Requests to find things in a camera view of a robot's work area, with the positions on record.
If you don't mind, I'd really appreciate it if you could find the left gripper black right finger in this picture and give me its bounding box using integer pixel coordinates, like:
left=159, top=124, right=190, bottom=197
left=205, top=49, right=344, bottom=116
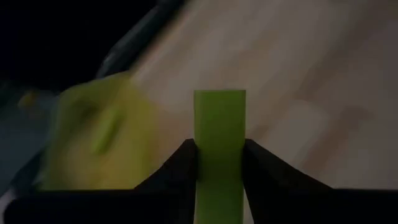
left=244, top=138, right=398, bottom=224

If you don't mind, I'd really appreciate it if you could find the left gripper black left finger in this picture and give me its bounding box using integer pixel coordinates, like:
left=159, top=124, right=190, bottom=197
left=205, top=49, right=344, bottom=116
left=2, top=138, right=198, bottom=224

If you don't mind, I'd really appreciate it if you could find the green rectangular foam block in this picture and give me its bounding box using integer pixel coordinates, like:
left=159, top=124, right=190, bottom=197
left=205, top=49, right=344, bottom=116
left=92, top=105, right=126, bottom=154
left=193, top=89, right=247, bottom=224

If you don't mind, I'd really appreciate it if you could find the yellow translucent plastic bin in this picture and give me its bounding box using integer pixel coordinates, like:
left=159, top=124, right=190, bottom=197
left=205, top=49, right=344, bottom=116
left=37, top=73, right=163, bottom=190

